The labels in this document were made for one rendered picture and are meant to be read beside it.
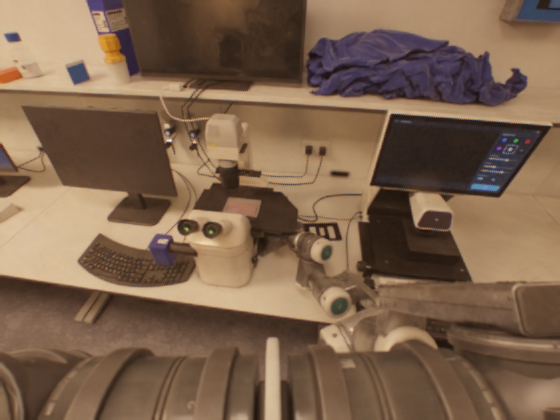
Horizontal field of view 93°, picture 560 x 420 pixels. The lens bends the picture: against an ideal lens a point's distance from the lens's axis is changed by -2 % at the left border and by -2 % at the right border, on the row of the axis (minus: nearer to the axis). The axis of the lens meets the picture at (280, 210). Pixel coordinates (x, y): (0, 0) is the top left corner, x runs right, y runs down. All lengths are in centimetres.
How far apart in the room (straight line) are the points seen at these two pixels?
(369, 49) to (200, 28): 66
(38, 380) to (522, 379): 37
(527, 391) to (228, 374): 22
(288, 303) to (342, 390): 80
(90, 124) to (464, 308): 119
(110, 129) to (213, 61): 49
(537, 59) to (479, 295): 151
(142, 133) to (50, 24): 102
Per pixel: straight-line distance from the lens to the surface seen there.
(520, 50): 170
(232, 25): 126
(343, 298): 78
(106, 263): 128
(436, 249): 110
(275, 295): 104
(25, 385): 30
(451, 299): 35
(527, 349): 29
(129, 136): 116
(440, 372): 26
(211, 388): 23
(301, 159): 154
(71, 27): 194
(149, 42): 140
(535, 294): 30
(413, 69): 118
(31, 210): 180
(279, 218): 99
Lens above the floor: 164
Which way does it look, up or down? 42 degrees down
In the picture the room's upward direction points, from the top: 1 degrees clockwise
